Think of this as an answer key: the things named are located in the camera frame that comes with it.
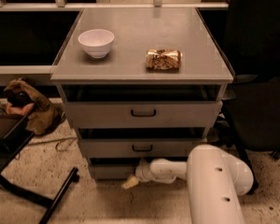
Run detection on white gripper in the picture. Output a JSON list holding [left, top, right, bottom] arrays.
[[121, 159, 153, 189]]

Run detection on grey bottom drawer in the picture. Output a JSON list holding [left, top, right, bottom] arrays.
[[89, 164, 135, 180]]

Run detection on grey drawer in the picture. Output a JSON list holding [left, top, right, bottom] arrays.
[[64, 102, 222, 129], [89, 164, 135, 180], [78, 138, 206, 158]]

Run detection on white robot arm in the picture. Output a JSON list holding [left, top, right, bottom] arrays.
[[121, 145, 254, 224]]

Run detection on grey middle drawer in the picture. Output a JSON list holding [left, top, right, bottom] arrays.
[[78, 138, 206, 158]]

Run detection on grey top drawer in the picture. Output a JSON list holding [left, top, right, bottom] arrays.
[[64, 102, 222, 129]]

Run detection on grey drawer cabinet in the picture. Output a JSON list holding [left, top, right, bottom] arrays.
[[51, 7, 232, 167]]

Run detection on metal hook on floor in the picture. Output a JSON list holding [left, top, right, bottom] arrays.
[[55, 138, 76, 152]]

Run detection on brown crumpled cloth bag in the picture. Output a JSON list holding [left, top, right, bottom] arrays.
[[4, 78, 64, 135]]

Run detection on crushed golden can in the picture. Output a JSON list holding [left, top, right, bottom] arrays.
[[146, 49, 182, 70]]

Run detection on black table stand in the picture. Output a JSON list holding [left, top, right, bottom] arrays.
[[0, 115, 79, 224]]

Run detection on black office chair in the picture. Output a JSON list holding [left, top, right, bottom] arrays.
[[202, 0, 280, 196]]

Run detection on white ceramic bowl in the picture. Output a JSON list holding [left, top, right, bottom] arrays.
[[78, 29, 115, 59]]

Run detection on grey side desk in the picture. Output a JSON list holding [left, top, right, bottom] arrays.
[[0, 5, 81, 86]]

